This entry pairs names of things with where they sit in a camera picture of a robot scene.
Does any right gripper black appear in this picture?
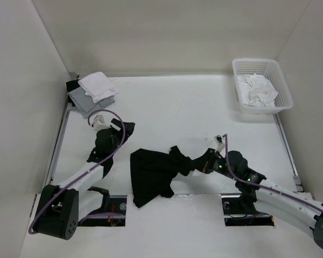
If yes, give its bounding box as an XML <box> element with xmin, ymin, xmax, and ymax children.
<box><xmin>187</xmin><ymin>147</ymin><xmax>238</xmax><ymax>181</ymax></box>

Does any black tank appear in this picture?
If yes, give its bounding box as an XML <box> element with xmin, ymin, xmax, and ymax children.
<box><xmin>130</xmin><ymin>146</ymin><xmax>195</xmax><ymax>208</ymax></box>
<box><xmin>66</xmin><ymin>80</ymin><xmax>80</xmax><ymax>107</ymax></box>

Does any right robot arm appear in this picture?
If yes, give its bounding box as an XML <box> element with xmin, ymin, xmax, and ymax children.
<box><xmin>192</xmin><ymin>148</ymin><xmax>323</xmax><ymax>249</ymax></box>

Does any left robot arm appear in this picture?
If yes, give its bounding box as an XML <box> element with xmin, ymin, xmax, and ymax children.
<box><xmin>28</xmin><ymin>116</ymin><xmax>135</xmax><ymax>240</ymax></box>

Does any folded grey tank top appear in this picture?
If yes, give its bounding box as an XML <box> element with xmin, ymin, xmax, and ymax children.
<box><xmin>68</xmin><ymin>87</ymin><xmax>115</xmax><ymax>118</ymax></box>

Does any folded white tank top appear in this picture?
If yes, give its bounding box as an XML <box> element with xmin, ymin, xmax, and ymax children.
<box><xmin>78</xmin><ymin>71</ymin><xmax>119</xmax><ymax>103</ymax></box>

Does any folded black tank top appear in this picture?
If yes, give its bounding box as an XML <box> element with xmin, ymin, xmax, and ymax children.
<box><xmin>66</xmin><ymin>80</ymin><xmax>80</xmax><ymax>107</ymax></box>

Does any white tank top in basket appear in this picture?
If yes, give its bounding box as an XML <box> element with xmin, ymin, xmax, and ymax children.
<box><xmin>237</xmin><ymin>74</ymin><xmax>278</xmax><ymax>108</ymax></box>

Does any white plastic laundry basket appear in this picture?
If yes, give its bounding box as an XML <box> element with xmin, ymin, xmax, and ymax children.
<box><xmin>232</xmin><ymin>58</ymin><xmax>293</xmax><ymax>114</ymax></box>

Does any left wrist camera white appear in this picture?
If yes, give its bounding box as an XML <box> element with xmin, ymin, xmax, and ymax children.
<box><xmin>92</xmin><ymin>114</ymin><xmax>110</xmax><ymax>132</ymax></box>

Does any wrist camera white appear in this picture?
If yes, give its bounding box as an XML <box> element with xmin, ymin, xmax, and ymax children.
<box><xmin>214</xmin><ymin>134</ymin><xmax>227</xmax><ymax>153</ymax></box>
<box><xmin>92</xmin><ymin>114</ymin><xmax>110</xmax><ymax>132</ymax></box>

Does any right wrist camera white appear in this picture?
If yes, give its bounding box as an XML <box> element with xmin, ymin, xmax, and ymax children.
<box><xmin>214</xmin><ymin>134</ymin><xmax>227</xmax><ymax>153</ymax></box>

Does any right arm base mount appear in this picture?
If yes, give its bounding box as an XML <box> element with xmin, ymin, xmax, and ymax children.
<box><xmin>221</xmin><ymin>195</ymin><xmax>275</xmax><ymax>226</ymax></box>

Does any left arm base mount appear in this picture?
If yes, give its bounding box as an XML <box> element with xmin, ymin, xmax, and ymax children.
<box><xmin>78</xmin><ymin>196</ymin><xmax>127</xmax><ymax>227</ymax></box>

